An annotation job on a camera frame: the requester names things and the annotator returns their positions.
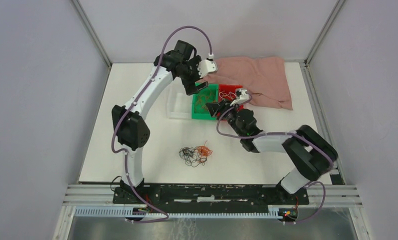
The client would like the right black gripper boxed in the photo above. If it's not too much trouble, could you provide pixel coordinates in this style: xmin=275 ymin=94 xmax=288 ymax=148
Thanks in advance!
xmin=205 ymin=98 xmax=245 ymax=137

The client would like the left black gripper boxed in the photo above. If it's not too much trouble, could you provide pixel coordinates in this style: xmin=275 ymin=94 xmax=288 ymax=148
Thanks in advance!
xmin=177 ymin=55 xmax=209 ymax=96

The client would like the orange cable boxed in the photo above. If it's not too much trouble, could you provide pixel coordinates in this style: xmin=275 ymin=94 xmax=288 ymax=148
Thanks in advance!
xmin=193 ymin=92 xmax=217 ymax=115

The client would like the white cable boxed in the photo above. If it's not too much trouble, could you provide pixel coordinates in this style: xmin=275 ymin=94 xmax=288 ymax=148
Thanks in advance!
xmin=218 ymin=91 xmax=238 ymax=102

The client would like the cable bundle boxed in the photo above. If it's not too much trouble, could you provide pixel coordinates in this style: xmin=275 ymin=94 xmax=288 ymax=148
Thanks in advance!
xmin=178 ymin=140 xmax=214 ymax=168

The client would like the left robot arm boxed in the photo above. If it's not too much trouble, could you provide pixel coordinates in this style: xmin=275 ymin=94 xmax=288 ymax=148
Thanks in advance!
xmin=111 ymin=40 xmax=218 ymax=204

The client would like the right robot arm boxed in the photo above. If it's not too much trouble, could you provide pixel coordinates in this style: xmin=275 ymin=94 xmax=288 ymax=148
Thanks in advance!
xmin=206 ymin=100 xmax=339 ymax=204

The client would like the green plastic bin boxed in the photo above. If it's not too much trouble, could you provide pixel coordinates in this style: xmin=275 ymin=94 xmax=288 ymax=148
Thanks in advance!
xmin=191 ymin=84 xmax=219 ymax=121

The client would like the red plastic bin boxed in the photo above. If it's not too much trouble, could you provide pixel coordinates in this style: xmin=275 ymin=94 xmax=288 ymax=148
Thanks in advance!
xmin=217 ymin=84 xmax=243 ymax=102

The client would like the clear plastic bin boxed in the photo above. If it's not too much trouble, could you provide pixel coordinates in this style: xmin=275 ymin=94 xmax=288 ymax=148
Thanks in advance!
xmin=166 ymin=89 xmax=193 ymax=120

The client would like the pink cloth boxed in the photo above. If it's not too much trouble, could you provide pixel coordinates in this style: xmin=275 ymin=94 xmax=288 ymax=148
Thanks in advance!
xmin=203 ymin=56 xmax=293 ymax=111

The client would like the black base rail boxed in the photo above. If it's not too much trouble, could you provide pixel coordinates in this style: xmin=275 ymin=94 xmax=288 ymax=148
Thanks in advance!
xmin=110 ymin=180 xmax=310 ymax=214

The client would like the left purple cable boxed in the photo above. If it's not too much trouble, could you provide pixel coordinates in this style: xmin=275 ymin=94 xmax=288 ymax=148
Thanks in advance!
xmin=111 ymin=25 xmax=215 ymax=224

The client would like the white slotted cable duct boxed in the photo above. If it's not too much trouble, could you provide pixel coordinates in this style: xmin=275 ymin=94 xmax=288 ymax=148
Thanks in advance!
xmin=74 ymin=206 xmax=282 ymax=220

